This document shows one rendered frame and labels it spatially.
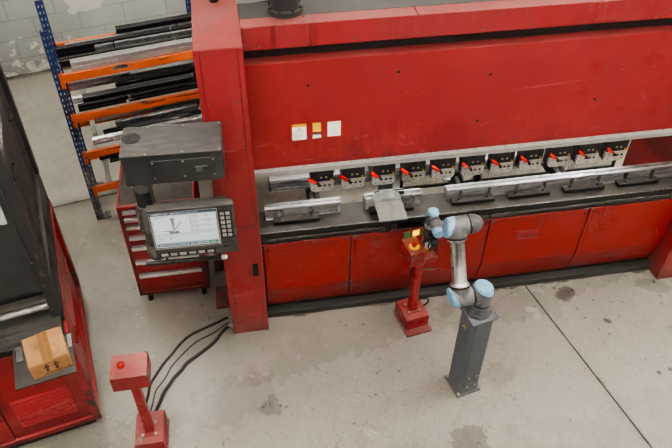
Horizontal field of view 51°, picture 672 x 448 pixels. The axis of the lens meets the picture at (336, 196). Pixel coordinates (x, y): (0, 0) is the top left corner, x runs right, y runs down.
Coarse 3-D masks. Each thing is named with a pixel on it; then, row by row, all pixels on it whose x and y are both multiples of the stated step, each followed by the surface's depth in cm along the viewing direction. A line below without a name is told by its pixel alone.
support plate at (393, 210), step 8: (376, 200) 457; (392, 200) 457; (400, 200) 457; (376, 208) 451; (384, 208) 451; (392, 208) 451; (400, 208) 451; (384, 216) 446; (392, 216) 446; (400, 216) 446
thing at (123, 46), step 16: (176, 16) 542; (128, 32) 529; (144, 32) 525; (160, 32) 526; (176, 32) 526; (64, 48) 506; (80, 48) 512; (96, 48) 511; (112, 48) 512; (128, 48) 512; (144, 48) 508; (160, 48) 510; (176, 48) 515; (64, 64) 499; (80, 64) 495; (96, 64) 500
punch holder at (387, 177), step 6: (372, 168) 444; (378, 168) 444; (384, 168) 445; (390, 168) 446; (378, 174) 447; (384, 174) 448; (390, 174) 449; (372, 180) 450; (378, 180) 450; (384, 180) 451; (390, 180) 452
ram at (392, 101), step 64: (256, 64) 380; (320, 64) 386; (384, 64) 393; (448, 64) 400; (512, 64) 408; (576, 64) 415; (640, 64) 423; (256, 128) 408; (384, 128) 424; (448, 128) 432; (512, 128) 441; (576, 128) 450; (640, 128) 459
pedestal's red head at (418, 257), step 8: (408, 240) 461; (416, 240) 461; (408, 248) 455; (432, 248) 464; (408, 256) 456; (416, 256) 453; (424, 256) 456; (432, 256) 460; (408, 264) 459; (416, 264) 458
